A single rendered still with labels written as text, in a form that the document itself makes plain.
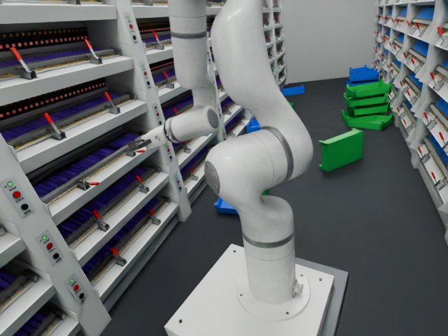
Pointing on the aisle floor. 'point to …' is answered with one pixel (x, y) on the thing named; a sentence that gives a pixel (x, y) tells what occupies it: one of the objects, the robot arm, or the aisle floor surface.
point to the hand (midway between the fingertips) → (139, 141)
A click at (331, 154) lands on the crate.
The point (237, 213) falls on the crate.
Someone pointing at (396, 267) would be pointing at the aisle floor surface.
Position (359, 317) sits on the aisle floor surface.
